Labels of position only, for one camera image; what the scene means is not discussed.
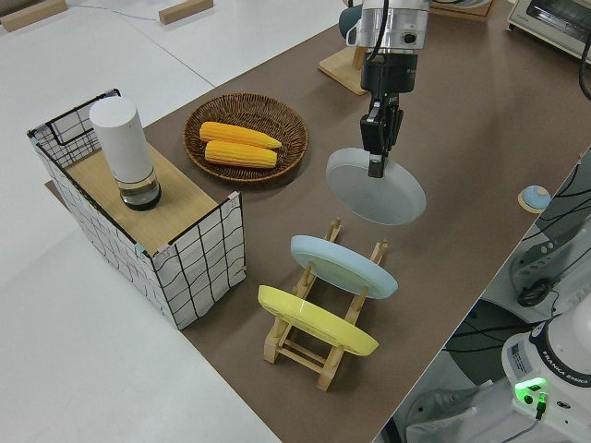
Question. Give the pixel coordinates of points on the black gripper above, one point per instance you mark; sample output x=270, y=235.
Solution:
x=392, y=74

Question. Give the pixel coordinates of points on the gray plate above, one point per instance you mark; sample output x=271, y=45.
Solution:
x=369, y=198

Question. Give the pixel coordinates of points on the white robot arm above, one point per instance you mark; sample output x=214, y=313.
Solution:
x=554, y=360

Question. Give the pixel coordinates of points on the wooden high plate rack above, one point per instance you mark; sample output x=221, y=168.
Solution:
x=461, y=11

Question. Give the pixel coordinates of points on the light blue plate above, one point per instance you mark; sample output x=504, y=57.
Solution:
x=341, y=267

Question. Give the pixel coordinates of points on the yellow plate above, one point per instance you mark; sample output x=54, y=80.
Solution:
x=314, y=318

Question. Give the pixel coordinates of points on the low wooden plate rack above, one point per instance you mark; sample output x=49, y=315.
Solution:
x=328, y=369

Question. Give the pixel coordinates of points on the wooden mug stand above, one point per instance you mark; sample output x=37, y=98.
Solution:
x=341, y=69

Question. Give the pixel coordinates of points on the brown table mat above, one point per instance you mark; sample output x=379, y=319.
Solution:
x=461, y=138

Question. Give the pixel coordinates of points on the dark teal mug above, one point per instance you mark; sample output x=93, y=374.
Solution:
x=347, y=18

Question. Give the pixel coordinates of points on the brown wicker basket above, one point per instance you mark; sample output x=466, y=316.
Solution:
x=249, y=111

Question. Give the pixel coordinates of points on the short yellow corn cob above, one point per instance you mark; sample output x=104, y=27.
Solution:
x=240, y=155

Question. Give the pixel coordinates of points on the long yellow corn cob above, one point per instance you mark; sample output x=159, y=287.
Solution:
x=235, y=134

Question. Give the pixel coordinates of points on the pink binder clip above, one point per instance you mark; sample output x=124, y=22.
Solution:
x=234, y=198
x=164, y=250

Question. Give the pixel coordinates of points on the blue dome bell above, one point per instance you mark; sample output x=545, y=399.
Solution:
x=534, y=197

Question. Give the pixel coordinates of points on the cream toaster oven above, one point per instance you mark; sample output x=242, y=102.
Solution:
x=549, y=23

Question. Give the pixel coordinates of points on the wooden shelf board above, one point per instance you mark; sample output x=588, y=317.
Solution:
x=184, y=203

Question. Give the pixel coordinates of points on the light wooden block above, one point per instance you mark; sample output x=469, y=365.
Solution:
x=184, y=11
x=32, y=15

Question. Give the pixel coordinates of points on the white cylindrical bottle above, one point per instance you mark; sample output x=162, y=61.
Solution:
x=122, y=138

